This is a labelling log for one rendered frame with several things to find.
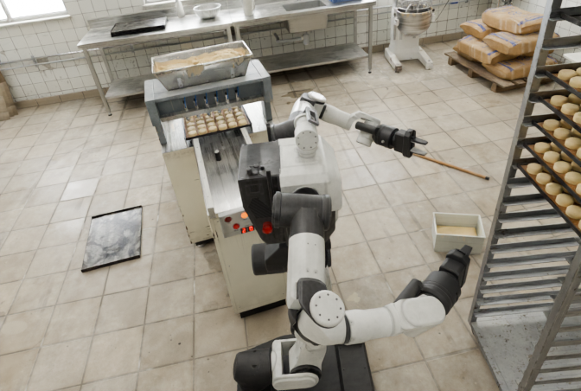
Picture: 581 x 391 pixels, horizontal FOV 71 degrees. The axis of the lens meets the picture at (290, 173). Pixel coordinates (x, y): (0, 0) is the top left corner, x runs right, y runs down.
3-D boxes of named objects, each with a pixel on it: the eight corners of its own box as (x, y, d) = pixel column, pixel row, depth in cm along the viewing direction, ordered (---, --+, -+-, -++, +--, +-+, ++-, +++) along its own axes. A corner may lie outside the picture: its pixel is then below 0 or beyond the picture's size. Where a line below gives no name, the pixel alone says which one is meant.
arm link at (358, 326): (399, 331, 89) (316, 344, 83) (379, 344, 97) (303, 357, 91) (382, 285, 95) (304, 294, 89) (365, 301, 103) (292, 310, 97)
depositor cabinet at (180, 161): (181, 162, 396) (156, 80, 348) (252, 145, 409) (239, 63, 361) (194, 253, 293) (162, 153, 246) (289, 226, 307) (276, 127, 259)
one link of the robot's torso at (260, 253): (255, 284, 147) (247, 249, 137) (256, 258, 158) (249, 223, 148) (332, 277, 147) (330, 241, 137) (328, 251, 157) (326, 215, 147)
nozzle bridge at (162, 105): (159, 129, 272) (143, 80, 252) (264, 106, 285) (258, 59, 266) (161, 153, 245) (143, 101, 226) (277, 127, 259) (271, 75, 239)
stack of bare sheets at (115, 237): (140, 258, 294) (138, 254, 292) (81, 272, 287) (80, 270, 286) (142, 208, 342) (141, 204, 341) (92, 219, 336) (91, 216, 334)
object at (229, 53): (156, 69, 248) (154, 59, 244) (243, 53, 258) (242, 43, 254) (158, 85, 227) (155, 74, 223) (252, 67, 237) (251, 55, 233)
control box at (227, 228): (223, 233, 203) (217, 213, 195) (270, 221, 207) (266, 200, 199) (224, 239, 200) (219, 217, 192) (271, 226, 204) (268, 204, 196)
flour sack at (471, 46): (452, 49, 509) (454, 35, 499) (482, 43, 515) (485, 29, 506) (490, 68, 451) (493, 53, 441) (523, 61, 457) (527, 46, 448)
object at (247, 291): (219, 245, 298) (190, 137, 246) (264, 232, 304) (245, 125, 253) (237, 323, 241) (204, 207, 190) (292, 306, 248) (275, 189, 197)
